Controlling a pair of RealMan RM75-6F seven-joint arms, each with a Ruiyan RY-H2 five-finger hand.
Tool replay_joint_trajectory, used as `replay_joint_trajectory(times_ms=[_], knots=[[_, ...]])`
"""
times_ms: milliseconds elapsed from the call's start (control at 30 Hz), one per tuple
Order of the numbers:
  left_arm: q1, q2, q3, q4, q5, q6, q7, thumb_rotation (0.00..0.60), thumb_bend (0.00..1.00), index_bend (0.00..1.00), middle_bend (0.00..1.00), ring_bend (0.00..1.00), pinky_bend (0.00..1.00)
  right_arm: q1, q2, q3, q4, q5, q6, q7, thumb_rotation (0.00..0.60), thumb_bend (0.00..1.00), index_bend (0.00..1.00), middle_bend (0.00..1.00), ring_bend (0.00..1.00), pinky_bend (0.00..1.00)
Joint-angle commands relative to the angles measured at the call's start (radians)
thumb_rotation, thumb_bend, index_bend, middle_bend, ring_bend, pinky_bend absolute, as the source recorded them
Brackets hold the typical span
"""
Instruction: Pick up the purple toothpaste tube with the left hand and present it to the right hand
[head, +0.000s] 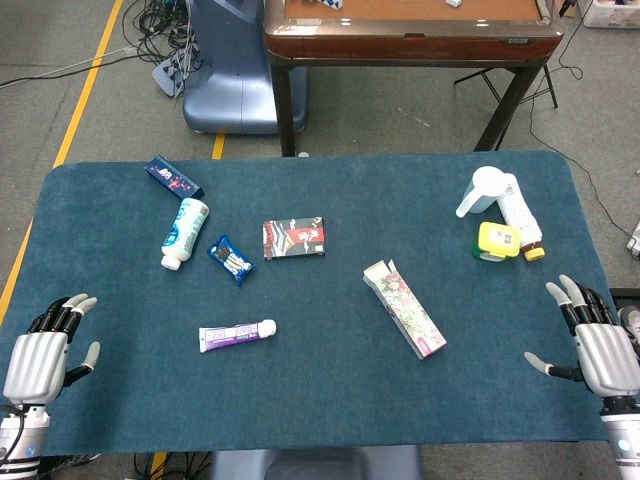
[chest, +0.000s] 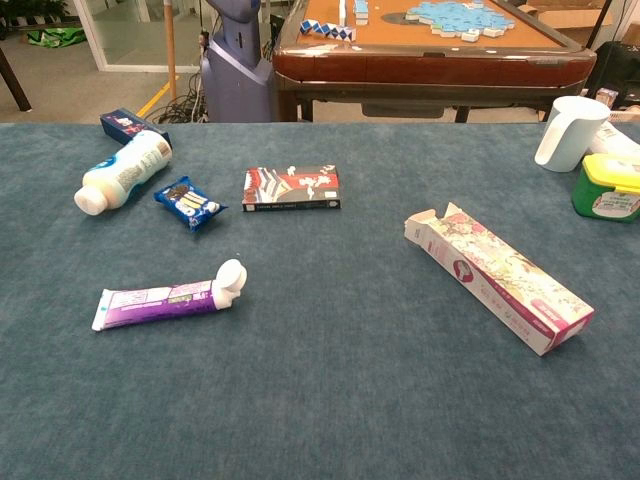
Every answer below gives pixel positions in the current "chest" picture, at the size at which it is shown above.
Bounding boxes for brown cardboard box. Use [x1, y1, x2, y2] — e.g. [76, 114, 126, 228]
[519, 0, 614, 31]

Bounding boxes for white plastic cup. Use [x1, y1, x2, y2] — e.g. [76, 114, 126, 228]
[533, 95, 612, 174]

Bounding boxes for white bottle blue label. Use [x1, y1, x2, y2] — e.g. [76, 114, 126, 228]
[73, 129, 174, 217]

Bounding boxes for black chair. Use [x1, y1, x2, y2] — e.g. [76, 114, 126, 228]
[584, 40, 640, 109]

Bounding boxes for brown mahjong table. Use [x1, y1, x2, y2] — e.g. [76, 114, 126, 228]
[272, 0, 598, 124]

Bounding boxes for red white flat box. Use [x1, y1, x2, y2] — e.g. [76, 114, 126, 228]
[241, 164, 343, 213]

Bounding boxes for tangled floor cables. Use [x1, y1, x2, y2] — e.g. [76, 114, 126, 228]
[149, 72, 209, 125]

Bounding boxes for blue mahjong tile pile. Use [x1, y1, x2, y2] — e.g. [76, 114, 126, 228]
[404, 0, 516, 44]

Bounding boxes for blue cookie packet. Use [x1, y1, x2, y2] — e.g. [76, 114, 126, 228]
[153, 175, 229, 234]

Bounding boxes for green tub yellow lid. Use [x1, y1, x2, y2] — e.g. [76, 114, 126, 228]
[571, 153, 640, 224]

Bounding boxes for dark blue small carton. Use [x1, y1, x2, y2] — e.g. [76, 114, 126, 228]
[99, 109, 173, 150]

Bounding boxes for blue white snake puzzle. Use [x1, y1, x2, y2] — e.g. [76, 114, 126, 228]
[298, 19, 357, 42]

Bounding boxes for green bag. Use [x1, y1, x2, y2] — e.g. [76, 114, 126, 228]
[27, 27, 87, 49]

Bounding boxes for white door frame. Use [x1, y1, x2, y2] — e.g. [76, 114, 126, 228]
[73, 0, 206, 74]

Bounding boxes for green potted plants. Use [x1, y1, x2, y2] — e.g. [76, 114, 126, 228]
[0, 0, 71, 26]

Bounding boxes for wooden pole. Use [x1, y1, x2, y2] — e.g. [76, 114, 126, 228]
[163, 0, 179, 104]

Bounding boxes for floral pink toothpaste carton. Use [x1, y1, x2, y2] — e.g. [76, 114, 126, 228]
[403, 201, 596, 357]

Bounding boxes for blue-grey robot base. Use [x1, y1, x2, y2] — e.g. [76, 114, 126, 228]
[200, 0, 275, 124]

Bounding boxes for purple toothpaste tube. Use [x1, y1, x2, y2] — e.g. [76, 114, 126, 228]
[91, 257, 249, 333]

